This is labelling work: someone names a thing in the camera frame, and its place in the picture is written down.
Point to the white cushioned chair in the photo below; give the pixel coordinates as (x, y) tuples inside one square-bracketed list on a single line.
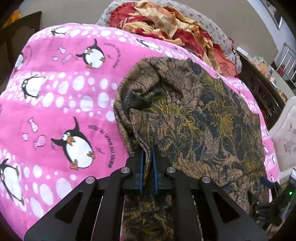
[(283, 136)]

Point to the dark wooden headboard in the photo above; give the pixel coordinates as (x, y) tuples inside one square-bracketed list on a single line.
[(269, 101)]

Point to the pink penguin blanket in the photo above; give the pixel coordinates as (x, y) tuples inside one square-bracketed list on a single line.
[(57, 118)]

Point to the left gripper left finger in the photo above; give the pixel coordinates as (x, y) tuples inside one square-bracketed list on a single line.
[(141, 170)]

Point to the red floral quilt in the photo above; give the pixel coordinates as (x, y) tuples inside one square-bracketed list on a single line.
[(165, 23)]

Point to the grey patterned pillow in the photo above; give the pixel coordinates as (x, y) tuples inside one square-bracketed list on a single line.
[(216, 33)]

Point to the brown patterned cloth garment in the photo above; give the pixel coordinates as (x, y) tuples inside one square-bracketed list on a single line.
[(200, 124)]

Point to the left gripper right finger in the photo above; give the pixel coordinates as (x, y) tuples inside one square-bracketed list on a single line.
[(155, 169)]

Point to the metal shelf rack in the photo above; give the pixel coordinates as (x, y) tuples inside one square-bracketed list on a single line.
[(286, 63)]

